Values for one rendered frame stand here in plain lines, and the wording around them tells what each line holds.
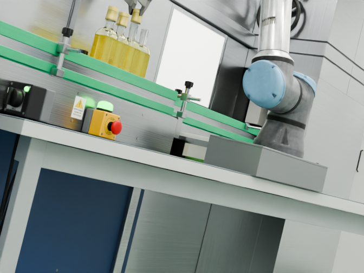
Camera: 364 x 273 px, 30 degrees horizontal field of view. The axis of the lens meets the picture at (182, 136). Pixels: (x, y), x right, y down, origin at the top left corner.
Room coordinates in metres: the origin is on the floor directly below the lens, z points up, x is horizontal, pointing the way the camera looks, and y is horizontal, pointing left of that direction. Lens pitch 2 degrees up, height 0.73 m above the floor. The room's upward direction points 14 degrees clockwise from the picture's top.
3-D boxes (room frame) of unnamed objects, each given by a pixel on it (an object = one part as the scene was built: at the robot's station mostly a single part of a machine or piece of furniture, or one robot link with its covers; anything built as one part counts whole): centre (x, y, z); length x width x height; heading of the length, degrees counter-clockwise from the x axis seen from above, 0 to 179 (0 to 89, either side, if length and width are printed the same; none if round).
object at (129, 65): (2.21, 0.24, 0.99); 0.06 x 0.06 x 0.21; 57
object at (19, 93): (1.60, 0.41, 0.79); 0.04 x 0.03 x 0.04; 56
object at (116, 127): (1.86, 0.19, 0.79); 0.04 x 0.03 x 0.04; 146
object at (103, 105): (1.89, 0.23, 0.84); 0.04 x 0.04 x 0.03
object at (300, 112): (1.95, -0.28, 1.00); 0.13 x 0.12 x 0.14; 144
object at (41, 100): (1.65, 0.38, 0.79); 0.08 x 0.08 x 0.08; 56
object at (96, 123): (1.88, 0.22, 0.79); 0.07 x 0.07 x 0.07; 56
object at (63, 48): (1.75, 0.34, 0.94); 0.07 x 0.04 x 0.13; 56
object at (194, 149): (2.33, -0.09, 0.79); 0.27 x 0.17 x 0.08; 56
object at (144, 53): (2.25, 0.20, 0.99); 0.06 x 0.06 x 0.21; 55
